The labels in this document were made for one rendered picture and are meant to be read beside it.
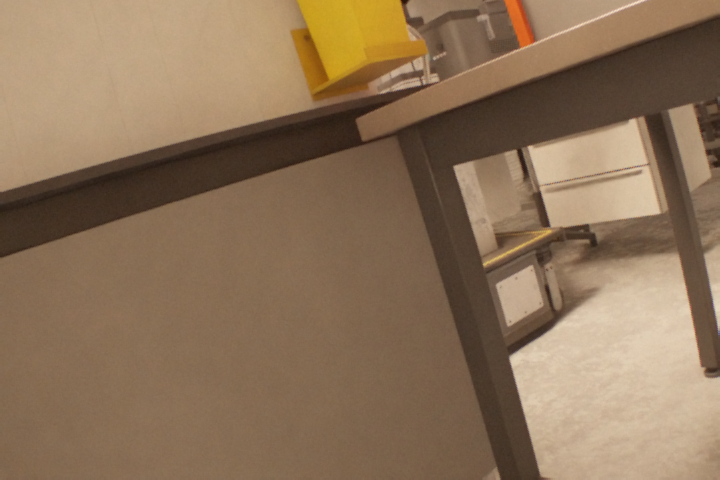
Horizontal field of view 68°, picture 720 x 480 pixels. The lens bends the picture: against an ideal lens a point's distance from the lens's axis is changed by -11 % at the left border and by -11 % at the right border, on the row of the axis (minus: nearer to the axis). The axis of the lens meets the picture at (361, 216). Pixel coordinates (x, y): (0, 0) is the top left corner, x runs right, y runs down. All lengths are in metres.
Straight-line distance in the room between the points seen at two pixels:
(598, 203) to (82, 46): 1.94
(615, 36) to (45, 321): 0.60
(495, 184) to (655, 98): 2.61
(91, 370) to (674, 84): 0.62
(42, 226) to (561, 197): 2.02
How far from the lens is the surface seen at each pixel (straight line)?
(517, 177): 6.47
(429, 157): 0.71
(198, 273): 0.70
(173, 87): 0.74
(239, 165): 0.74
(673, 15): 0.49
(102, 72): 0.73
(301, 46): 0.84
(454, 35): 2.62
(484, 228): 1.90
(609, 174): 2.26
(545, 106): 0.59
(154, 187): 0.70
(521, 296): 1.81
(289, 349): 0.74
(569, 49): 0.53
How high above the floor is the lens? 0.65
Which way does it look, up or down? 4 degrees down
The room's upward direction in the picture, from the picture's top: 18 degrees counter-clockwise
